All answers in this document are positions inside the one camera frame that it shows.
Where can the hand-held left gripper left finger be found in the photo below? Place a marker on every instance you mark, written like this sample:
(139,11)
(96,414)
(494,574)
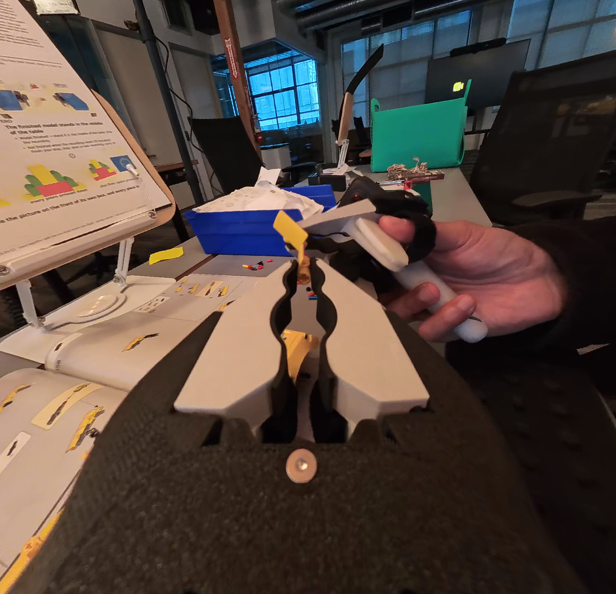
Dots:
(231,363)

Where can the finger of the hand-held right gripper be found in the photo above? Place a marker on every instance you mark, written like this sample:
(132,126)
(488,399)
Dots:
(344,238)
(337,216)

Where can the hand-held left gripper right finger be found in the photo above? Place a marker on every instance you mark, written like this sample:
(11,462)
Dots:
(375,363)

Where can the yellow curved panel brick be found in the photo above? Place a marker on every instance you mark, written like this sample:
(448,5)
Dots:
(288,230)

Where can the yellow axle connector brick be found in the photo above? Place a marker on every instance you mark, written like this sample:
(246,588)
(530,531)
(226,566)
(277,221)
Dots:
(303,272)

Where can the yellow brick car model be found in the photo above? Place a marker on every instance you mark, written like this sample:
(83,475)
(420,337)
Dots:
(298,348)

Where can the grey desk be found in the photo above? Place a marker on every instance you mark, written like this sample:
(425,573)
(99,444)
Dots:
(221,266)

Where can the person's right hand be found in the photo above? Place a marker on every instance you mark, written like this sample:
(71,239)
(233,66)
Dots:
(505,276)

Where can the brown box with twine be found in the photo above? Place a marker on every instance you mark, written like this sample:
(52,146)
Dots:
(418,174)

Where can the green bag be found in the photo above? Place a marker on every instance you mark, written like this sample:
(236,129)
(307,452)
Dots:
(418,132)

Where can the white printed paper bags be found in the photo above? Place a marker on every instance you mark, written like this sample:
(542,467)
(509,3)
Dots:
(255,199)

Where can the scattered small pin bricks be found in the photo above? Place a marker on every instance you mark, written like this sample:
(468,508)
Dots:
(252,267)

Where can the blue bin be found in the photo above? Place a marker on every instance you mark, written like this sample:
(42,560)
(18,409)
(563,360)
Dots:
(231,233)

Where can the yellow paper slip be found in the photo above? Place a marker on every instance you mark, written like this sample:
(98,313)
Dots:
(166,255)

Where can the wooden board white stand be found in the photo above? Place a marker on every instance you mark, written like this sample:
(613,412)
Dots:
(96,305)

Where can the black perforated mat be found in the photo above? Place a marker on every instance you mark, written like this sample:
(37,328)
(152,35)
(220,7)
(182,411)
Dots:
(553,435)

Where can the instruction booklet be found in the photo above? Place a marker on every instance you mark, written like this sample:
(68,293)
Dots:
(29,411)

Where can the printed paper sheet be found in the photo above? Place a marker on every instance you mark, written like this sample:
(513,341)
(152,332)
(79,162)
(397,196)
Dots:
(62,146)

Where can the black wall screen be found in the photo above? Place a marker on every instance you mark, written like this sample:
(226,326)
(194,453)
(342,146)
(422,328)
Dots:
(491,74)

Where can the wooden post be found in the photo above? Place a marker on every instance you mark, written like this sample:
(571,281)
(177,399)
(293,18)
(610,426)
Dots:
(236,74)

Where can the dark steel post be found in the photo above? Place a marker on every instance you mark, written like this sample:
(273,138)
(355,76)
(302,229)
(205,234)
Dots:
(166,88)

